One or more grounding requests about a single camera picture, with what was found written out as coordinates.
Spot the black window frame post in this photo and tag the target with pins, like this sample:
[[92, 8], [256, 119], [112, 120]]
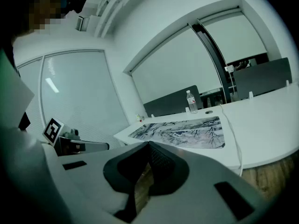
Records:
[[210, 45]]

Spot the clear plastic water bottle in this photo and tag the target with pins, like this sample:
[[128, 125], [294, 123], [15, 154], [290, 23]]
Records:
[[192, 102]]

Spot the ink landscape print desk mat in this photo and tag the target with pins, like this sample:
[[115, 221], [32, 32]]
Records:
[[187, 134]]

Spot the white wall-mounted box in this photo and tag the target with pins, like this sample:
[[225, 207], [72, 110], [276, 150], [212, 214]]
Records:
[[81, 23]]

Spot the person's head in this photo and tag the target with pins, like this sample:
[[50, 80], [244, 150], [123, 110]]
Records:
[[44, 10]]

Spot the wide white roller blind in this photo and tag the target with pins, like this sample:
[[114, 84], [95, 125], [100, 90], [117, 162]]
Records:
[[172, 66]]

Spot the small red and white object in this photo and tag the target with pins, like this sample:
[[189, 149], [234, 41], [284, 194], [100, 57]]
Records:
[[139, 118]]

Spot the white partition clip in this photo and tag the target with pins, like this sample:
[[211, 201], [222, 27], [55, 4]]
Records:
[[250, 94], [287, 83]]

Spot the small white switch box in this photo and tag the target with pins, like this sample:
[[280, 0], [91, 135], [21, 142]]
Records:
[[229, 68]]

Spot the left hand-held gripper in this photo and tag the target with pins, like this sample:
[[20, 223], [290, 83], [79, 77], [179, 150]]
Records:
[[53, 130]]

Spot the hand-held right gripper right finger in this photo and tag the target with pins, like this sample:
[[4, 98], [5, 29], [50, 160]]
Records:
[[172, 171]]

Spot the small dark grey desk partition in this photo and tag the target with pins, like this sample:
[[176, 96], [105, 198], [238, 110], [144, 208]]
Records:
[[170, 102]]

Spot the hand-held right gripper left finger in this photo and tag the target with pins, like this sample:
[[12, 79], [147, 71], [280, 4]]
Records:
[[111, 171]]

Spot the large dark grey desk partition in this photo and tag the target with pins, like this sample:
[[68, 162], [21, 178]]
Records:
[[262, 78]]

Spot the narrow white roller blind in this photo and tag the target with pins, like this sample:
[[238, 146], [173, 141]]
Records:
[[236, 34]]

